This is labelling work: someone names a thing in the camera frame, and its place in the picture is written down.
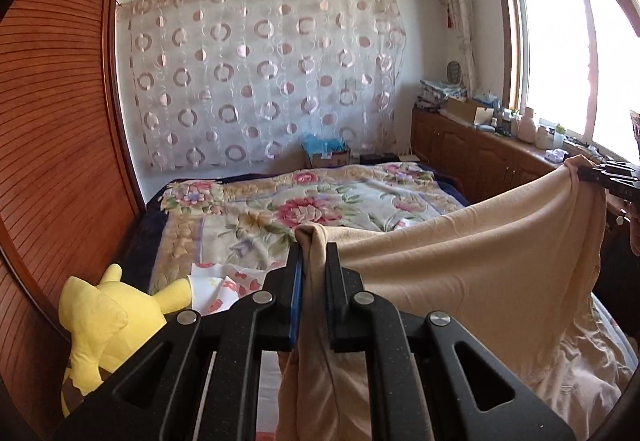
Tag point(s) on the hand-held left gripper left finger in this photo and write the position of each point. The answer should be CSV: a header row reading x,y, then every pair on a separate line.
x,y
297,293

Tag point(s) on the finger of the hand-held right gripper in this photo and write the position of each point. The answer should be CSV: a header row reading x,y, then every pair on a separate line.
x,y
607,178
617,166

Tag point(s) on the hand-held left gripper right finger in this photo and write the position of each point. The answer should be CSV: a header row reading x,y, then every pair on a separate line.
x,y
330,296

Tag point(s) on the beige printed t-shirt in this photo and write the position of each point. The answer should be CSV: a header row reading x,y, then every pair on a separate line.
x,y
450,281

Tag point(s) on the white tissue pack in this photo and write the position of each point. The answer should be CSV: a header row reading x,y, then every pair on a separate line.
x,y
555,155

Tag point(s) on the green capped bottle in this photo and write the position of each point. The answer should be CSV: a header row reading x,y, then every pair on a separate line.
x,y
559,137

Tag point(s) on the strawberry print bed sheet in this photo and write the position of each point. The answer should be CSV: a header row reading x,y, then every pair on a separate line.
x,y
215,286

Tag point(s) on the floral blanket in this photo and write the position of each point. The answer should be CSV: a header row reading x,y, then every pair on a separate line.
x,y
300,206

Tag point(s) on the white plastic jug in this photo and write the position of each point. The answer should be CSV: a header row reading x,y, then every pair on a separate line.
x,y
526,126

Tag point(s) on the white folded paper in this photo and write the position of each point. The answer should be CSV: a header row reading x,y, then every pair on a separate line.
x,y
407,224

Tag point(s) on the wooden framed window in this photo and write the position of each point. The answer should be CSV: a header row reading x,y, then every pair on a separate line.
x,y
575,61

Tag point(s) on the long wooden cabinet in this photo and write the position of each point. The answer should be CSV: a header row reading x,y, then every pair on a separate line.
x,y
475,156

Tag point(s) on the cardboard box with blue bags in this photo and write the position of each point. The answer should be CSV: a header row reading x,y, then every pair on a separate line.
x,y
325,151

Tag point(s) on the open cardboard box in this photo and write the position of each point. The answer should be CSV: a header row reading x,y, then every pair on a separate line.
x,y
467,111

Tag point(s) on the dark round hand fan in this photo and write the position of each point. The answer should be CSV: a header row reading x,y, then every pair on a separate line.
x,y
453,72

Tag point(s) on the stack of folded cloths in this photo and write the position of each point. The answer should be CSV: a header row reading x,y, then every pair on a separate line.
x,y
440,93

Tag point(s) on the yellow plush toy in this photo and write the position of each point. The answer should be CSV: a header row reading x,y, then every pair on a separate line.
x,y
110,326

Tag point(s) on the white floral window curtain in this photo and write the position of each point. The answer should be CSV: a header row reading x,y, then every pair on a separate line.
x,y
460,11

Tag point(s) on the circle pattern sheer curtain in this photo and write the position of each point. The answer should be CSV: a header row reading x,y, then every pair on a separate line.
x,y
260,71

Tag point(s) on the wooden slatted wardrobe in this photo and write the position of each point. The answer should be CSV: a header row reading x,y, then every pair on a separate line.
x,y
60,121

